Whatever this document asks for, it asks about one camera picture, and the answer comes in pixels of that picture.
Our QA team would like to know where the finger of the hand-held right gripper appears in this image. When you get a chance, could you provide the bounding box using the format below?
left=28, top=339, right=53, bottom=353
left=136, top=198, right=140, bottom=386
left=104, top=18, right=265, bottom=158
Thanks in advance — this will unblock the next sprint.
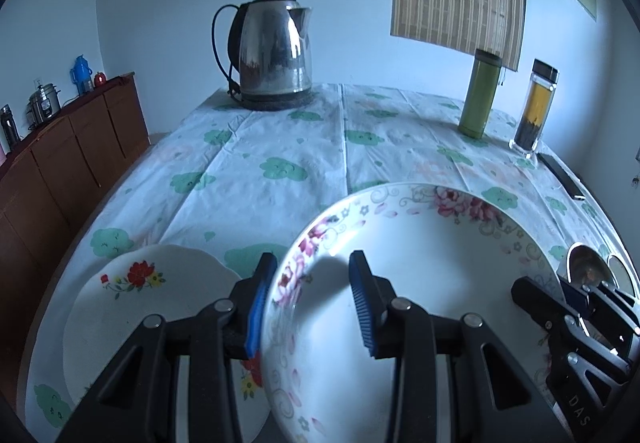
left=511, top=275, right=633, bottom=376
left=560, top=280, right=640, bottom=354

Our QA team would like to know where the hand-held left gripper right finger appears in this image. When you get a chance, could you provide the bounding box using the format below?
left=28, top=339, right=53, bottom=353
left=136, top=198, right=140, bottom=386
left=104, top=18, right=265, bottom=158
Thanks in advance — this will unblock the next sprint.
left=348, top=250, right=576, bottom=443

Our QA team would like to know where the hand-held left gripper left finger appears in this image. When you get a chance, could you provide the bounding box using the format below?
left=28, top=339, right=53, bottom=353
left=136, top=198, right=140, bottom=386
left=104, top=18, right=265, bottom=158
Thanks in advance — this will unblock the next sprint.
left=55, top=252, right=278, bottom=443

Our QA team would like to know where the white enamel bowl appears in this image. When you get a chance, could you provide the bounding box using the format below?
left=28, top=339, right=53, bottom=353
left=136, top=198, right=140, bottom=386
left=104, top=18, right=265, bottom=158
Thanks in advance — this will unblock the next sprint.
left=606, top=254, right=633, bottom=299

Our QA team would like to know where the pink floral deep plate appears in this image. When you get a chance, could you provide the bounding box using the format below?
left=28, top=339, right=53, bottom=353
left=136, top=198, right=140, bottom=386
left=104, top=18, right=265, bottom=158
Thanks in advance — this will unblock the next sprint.
left=260, top=183, right=568, bottom=443

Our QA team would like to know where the white red flower plate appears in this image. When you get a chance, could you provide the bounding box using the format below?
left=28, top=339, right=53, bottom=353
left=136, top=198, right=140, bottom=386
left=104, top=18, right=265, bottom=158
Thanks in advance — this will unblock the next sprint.
left=62, top=244, right=273, bottom=443

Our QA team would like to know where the white green cloud tablecloth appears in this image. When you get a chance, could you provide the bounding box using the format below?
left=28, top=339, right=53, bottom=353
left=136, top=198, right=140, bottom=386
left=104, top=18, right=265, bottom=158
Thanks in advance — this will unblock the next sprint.
left=25, top=83, right=626, bottom=443

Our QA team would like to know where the black smartphone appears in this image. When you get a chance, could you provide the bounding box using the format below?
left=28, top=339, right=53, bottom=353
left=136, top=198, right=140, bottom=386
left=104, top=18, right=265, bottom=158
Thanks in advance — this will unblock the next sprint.
left=536, top=152, right=587, bottom=201

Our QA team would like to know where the glass tea bottle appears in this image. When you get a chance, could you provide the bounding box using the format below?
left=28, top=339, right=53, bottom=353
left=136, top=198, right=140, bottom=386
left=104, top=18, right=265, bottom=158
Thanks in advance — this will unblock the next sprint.
left=509, top=58, right=560, bottom=159

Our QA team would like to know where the black kettle base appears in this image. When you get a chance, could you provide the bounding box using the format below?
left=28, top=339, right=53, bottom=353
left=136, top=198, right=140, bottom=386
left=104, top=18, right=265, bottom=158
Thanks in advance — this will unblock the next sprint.
left=240, top=88, right=315, bottom=112

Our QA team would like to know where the green thermos flask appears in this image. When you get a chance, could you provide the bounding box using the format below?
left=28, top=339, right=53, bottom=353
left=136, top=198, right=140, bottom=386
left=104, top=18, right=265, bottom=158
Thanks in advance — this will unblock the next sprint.
left=458, top=48, right=502, bottom=138

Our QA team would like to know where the brown wooden cabinet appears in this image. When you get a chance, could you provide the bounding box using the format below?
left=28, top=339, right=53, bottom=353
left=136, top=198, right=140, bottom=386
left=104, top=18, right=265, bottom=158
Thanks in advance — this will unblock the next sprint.
left=0, top=72, right=151, bottom=404

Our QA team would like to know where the stainless steel electric kettle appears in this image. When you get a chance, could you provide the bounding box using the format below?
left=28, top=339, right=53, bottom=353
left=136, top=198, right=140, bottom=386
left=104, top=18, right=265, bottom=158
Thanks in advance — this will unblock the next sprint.
left=211, top=0, right=314, bottom=96

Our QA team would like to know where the blue water bottle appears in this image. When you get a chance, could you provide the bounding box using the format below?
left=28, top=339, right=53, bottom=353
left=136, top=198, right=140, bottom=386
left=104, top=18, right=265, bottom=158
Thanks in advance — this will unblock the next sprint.
left=70, top=54, right=93, bottom=96

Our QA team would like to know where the silver rice cooker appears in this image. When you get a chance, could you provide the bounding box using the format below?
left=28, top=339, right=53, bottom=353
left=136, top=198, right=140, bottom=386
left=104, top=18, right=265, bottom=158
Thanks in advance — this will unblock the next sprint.
left=26, top=83, right=62, bottom=129

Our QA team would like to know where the dark metal bottle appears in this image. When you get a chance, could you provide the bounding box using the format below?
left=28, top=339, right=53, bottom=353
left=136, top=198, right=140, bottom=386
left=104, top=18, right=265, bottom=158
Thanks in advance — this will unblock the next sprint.
left=0, top=104, right=22, bottom=151

